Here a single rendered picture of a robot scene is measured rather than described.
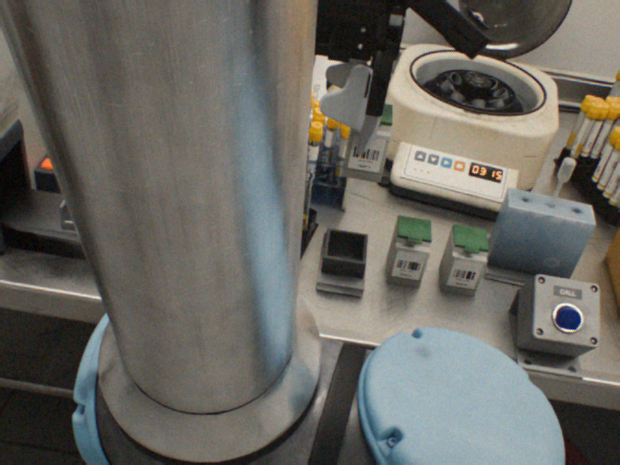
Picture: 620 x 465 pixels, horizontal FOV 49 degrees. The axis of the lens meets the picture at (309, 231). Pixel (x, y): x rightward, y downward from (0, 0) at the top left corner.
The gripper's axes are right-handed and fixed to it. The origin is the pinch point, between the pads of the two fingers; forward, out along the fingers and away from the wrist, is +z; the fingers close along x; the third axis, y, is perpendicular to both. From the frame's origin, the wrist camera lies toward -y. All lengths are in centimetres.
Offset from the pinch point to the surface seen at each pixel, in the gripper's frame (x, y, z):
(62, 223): 5.6, 31.1, 14.3
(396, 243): 0.6, -5.5, 13.5
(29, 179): -1.3, 37.7, 14.4
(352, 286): 4.3, -1.4, 17.7
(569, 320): 9.8, -23.2, 12.5
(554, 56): -56, -33, 11
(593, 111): -30.7, -33.1, 8.3
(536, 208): -4.4, -20.9, 9.1
